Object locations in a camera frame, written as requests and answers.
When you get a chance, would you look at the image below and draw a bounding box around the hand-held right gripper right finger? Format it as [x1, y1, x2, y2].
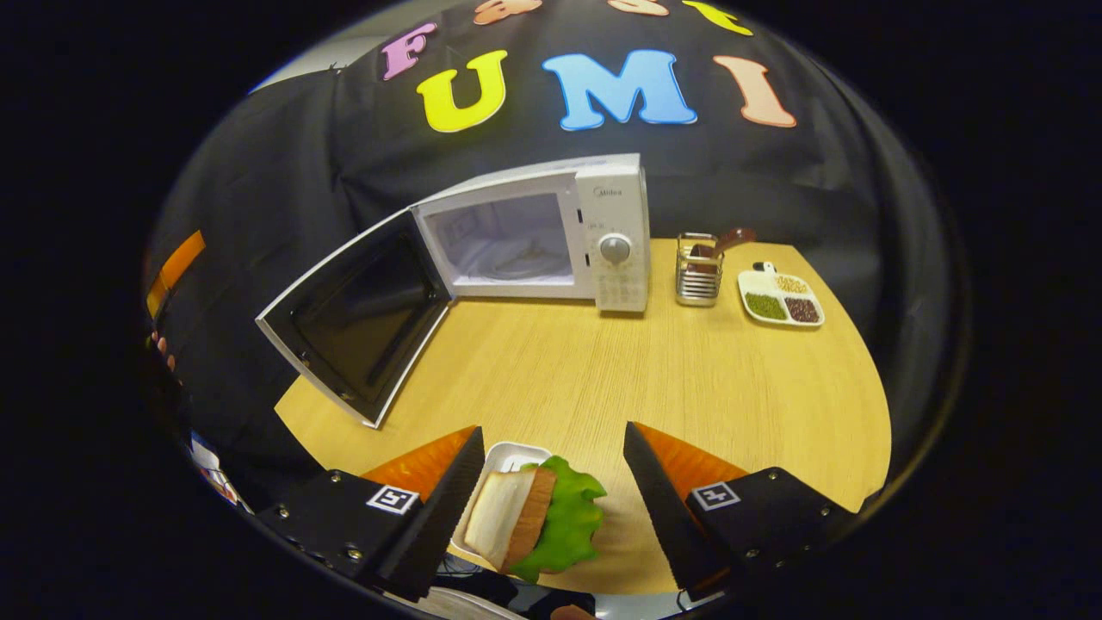
[623, 421, 862, 602]

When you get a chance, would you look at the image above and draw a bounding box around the metal wire utensil holder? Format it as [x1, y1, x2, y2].
[675, 232, 724, 307]

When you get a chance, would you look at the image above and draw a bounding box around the white microwave oven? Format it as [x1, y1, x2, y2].
[256, 153, 653, 429]

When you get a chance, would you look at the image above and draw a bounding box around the white rectangular food tray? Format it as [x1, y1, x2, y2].
[449, 442, 554, 561]

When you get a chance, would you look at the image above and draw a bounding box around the white divided dish of beans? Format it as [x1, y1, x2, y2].
[738, 262, 826, 328]

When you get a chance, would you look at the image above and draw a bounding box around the sandwich with green lettuce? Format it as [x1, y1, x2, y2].
[465, 456, 608, 585]

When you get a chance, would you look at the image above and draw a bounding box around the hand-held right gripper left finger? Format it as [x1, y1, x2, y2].
[258, 425, 486, 602]

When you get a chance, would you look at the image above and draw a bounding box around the colourful printed packet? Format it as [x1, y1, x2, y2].
[191, 433, 251, 509]

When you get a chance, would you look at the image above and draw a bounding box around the brown wooden spoon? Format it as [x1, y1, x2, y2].
[691, 227, 757, 259]

